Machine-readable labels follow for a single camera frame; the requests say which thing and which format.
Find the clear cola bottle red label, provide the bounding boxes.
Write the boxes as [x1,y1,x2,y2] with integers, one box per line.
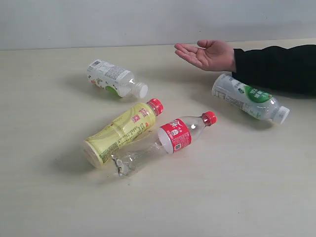
[112,111,217,177]

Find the yellow bottle red cap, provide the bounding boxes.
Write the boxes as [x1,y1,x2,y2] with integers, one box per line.
[83,98,164,168]

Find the white green label bottle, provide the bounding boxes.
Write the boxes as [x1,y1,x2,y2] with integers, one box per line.
[211,74,290,124]

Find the white fruit label bottle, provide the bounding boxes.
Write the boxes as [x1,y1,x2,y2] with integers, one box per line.
[87,59,149,99]

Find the person's open hand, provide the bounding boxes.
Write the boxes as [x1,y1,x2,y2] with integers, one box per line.
[174,39,236,72]

